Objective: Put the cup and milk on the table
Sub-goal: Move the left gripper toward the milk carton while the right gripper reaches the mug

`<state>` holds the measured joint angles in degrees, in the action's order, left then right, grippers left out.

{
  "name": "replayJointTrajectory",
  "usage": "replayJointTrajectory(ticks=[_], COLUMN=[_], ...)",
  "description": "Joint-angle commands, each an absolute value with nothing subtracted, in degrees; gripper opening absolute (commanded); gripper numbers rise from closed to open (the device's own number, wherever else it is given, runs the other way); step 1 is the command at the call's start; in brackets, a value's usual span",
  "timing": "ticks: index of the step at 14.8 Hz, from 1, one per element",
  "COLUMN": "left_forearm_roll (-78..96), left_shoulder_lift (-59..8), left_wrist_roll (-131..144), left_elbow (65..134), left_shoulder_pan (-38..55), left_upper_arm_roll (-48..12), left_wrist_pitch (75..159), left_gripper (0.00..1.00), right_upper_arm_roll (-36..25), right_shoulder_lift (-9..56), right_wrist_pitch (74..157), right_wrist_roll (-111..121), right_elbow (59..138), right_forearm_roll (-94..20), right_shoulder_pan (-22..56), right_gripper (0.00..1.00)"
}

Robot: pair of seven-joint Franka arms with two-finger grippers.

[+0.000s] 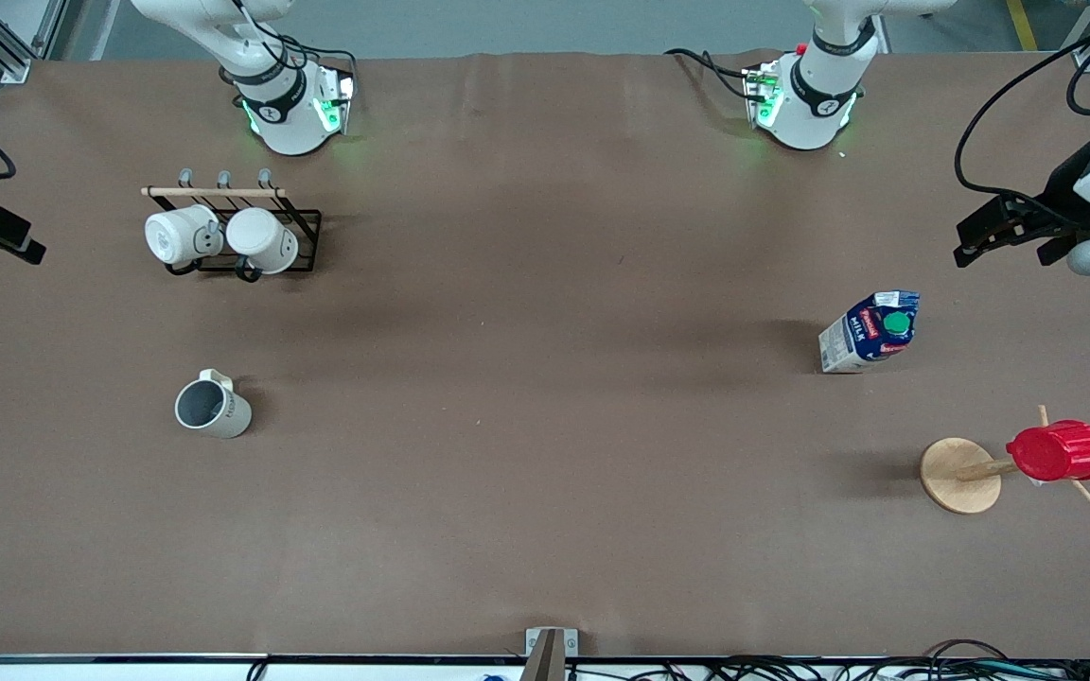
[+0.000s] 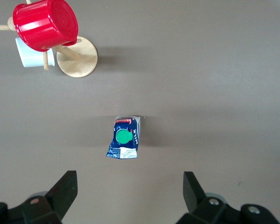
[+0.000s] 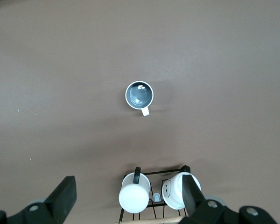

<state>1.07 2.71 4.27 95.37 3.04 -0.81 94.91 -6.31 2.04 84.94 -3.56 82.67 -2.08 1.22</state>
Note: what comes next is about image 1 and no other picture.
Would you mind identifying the blue white milk carton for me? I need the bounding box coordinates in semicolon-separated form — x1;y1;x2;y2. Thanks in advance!
818;289;922;375

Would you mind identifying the grey ceramic mug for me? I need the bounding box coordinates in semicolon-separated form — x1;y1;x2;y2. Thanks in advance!
174;369;253;440

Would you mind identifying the red plastic cup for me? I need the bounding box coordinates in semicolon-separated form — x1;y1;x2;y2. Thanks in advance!
1006;420;1090;483

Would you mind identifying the white mug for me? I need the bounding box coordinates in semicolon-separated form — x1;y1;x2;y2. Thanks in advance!
145;204;224;268
226;207;300;275

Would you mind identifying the wooden mug tree stand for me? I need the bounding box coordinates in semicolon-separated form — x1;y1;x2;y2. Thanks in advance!
920;405;1090;515

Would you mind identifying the brown table cover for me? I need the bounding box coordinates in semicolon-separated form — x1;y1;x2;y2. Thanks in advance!
0;49;1090;660

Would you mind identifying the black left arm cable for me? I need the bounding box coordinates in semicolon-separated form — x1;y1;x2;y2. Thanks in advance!
954;14;1090;228

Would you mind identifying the black wire mug rack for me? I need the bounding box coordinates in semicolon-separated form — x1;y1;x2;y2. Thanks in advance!
141;168;323;283

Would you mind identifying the black base cable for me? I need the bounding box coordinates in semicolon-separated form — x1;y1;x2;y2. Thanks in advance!
663;47;756;101

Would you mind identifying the tangle of black cables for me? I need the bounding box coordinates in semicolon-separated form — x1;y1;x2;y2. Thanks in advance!
564;638;1090;681

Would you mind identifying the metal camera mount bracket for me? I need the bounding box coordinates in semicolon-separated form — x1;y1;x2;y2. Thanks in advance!
524;627;579;681

